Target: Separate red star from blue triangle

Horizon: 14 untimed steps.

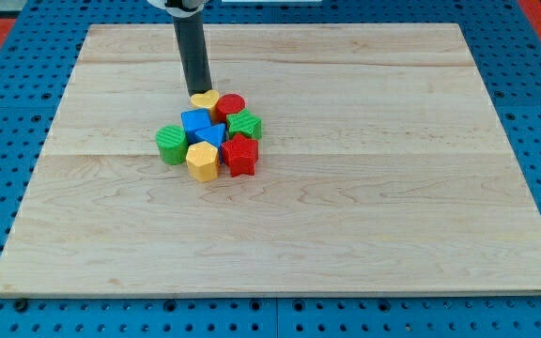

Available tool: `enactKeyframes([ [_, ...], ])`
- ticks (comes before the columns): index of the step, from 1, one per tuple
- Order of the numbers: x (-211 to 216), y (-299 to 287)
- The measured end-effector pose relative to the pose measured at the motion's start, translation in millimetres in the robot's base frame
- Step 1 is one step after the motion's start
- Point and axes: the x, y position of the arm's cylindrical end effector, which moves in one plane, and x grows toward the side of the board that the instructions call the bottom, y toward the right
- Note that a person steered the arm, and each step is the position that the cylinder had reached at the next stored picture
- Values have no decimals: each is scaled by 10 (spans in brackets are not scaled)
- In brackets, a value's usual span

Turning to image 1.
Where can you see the green cylinder block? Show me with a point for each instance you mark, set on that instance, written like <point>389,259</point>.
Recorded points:
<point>172,143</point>

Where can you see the light wooden board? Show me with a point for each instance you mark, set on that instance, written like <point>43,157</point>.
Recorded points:
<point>384,171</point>

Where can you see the blue cube block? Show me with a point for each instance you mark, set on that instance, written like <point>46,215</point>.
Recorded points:
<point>193,121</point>

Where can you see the green star block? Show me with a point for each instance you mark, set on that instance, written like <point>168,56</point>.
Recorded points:
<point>245,123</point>

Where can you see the red cylinder block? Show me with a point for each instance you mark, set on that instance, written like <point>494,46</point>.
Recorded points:
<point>229,104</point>

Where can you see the blue triangle block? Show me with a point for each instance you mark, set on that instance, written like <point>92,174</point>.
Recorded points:
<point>214,135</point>

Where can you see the yellow heart block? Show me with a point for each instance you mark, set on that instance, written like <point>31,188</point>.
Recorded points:
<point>207,100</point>

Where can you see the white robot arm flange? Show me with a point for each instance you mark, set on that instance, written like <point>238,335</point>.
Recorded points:
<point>179,8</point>

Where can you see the red star block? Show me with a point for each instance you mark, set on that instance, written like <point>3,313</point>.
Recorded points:
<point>240,154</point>

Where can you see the yellow hexagon block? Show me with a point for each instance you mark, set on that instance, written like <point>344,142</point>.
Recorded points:
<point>203,161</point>

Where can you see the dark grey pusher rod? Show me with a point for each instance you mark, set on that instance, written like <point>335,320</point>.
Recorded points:
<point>193,53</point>

